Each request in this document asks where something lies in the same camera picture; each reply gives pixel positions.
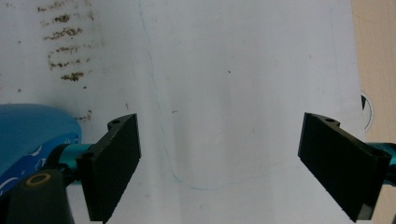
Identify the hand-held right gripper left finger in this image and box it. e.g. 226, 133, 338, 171
49, 113, 142, 224

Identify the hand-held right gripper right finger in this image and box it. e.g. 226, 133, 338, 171
297, 112, 396, 223

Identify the round black-white sticker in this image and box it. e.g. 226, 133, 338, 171
360, 90, 375, 133

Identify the blue round container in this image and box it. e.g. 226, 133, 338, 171
0, 103, 83, 197

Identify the white paper sheet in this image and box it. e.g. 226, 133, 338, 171
0, 0, 368, 224

